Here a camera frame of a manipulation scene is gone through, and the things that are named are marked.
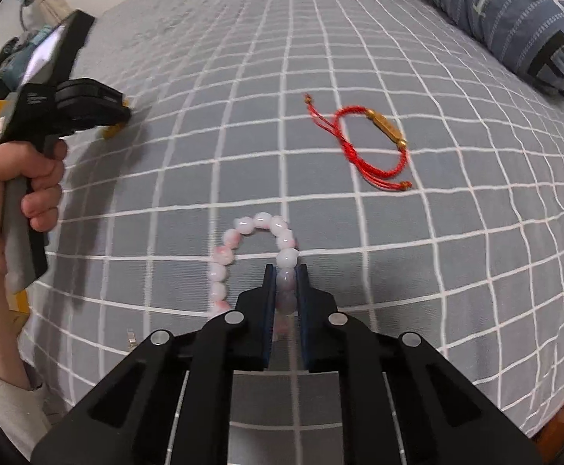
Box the yellow amber bead bracelet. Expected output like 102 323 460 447
101 98 132 141

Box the pink white bead bracelet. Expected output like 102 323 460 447
205 211 301 337

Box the red cord gold charm bracelet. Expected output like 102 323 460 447
303 92 414 192

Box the grey sleeved forearm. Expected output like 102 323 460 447
0 361 51 460

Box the person left hand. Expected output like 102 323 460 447
0 138 69 389

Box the teal storage bin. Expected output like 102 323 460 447
0 25 65 100

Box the white pearl cluster earring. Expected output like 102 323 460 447
127 330 139 351

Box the desk lamp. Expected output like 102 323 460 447
18 0 36 31

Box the grey checked bed sheet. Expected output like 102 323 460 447
17 0 564 465

